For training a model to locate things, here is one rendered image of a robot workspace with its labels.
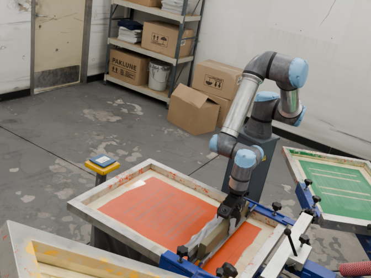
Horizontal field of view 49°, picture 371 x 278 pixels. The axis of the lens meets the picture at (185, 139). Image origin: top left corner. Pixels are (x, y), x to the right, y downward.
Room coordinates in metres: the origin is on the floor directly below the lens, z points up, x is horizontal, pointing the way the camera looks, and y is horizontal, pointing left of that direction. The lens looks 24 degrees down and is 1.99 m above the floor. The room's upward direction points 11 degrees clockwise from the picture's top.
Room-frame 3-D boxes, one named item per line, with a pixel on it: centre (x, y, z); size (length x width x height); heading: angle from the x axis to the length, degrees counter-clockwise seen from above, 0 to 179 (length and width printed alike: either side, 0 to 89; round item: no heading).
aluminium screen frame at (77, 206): (1.46, -0.05, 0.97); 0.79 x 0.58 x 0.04; 63
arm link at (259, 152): (1.49, -0.26, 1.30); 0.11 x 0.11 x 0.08; 66
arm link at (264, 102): (2.01, -0.38, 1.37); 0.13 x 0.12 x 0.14; 66
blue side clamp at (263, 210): (1.60, -0.39, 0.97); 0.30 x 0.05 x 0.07; 63
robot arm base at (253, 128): (2.02, -0.37, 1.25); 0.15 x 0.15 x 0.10
